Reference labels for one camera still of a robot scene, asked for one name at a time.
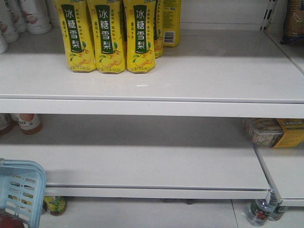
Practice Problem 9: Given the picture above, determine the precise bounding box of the red aluminium coca-cola bottle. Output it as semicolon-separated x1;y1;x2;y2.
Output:
0;213;25;228

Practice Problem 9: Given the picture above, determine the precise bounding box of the white metal shelf unit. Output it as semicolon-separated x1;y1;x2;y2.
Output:
0;0;304;228

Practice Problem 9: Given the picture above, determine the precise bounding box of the yellow iced tea bottle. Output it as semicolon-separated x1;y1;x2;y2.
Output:
44;196;67;216

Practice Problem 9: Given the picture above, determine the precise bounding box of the orange juice bottle peach label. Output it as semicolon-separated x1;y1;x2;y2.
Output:
18;114;42;135

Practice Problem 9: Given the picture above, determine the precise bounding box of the clear water bottle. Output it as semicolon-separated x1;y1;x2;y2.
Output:
247;199;278;227
268;203;289;221

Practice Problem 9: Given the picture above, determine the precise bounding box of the boxed snack yellow label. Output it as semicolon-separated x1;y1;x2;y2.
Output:
242;118;304;148

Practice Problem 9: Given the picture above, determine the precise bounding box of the light blue plastic basket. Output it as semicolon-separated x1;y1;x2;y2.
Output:
0;158;47;228

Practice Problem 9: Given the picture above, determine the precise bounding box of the yellow pear drink bottle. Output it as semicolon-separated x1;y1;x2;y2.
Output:
87;0;126;74
123;0;156;74
54;0;96;73
163;0;181;47
153;0;164;58

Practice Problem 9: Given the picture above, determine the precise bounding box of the packaged cracker stack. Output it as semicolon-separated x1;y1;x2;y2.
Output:
280;0;304;45

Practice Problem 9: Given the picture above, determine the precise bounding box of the white peach drink bottle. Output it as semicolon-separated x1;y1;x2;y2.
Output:
0;0;19;43
19;0;52;35

